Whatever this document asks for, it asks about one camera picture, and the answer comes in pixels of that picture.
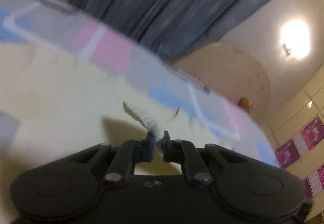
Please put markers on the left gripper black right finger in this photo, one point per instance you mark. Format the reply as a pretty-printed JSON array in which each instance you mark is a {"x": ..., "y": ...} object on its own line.
[{"x": 187, "y": 156}]

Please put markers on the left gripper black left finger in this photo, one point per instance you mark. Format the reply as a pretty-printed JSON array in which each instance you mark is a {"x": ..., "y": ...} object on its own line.
[{"x": 122, "y": 161}]

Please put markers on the cream knit sweater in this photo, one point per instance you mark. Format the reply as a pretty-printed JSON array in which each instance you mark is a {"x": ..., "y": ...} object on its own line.
[{"x": 60, "y": 104}]

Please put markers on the orange patterned cloth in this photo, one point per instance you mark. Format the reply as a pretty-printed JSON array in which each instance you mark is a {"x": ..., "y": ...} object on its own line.
[{"x": 245, "y": 104}]

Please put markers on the patterned grey pink bedsheet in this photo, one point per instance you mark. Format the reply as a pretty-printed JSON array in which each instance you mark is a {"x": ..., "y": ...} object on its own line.
[{"x": 57, "y": 25}]

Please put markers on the magenta wall poster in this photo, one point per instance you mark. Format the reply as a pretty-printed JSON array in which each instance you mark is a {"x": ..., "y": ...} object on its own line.
[{"x": 303, "y": 155}]

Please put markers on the wall lamp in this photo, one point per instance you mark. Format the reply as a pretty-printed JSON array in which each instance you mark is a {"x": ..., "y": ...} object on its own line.
[{"x": 290, "y": 53}]

